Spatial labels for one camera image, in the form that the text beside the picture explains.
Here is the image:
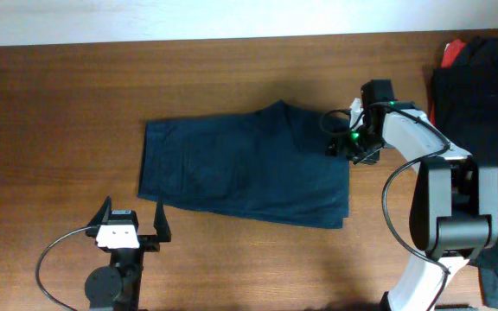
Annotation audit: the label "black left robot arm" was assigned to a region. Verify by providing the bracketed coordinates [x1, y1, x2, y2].
[85, 197, 172, 311]

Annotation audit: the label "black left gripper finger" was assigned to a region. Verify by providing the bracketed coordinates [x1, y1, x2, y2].
[153, 199, 171, 237]
[87, 196, 112, 226]

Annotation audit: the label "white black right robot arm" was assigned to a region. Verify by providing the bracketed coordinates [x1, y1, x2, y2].
[326, 79, 498, 311]

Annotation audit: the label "dark navy stacked garment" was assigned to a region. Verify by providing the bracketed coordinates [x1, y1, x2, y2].
[431, 37, 498, 309]

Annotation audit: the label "dark blue shorts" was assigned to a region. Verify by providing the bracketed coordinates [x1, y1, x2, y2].
[137, 101, 349, 229]

